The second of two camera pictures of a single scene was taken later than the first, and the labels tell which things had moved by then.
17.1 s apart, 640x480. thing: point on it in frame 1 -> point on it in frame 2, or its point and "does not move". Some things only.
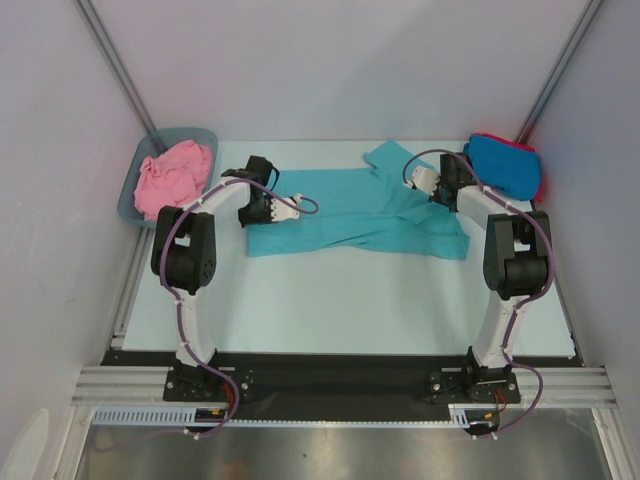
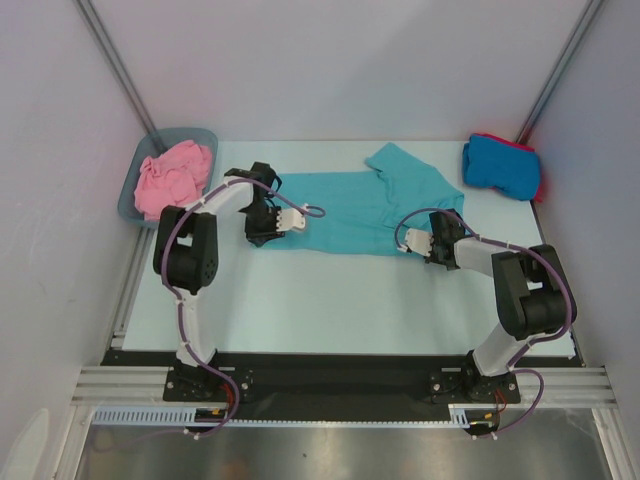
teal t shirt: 365,207 does not move
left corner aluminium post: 88,11 does not move
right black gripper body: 439,191 -> 441,251
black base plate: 332,379 does not move
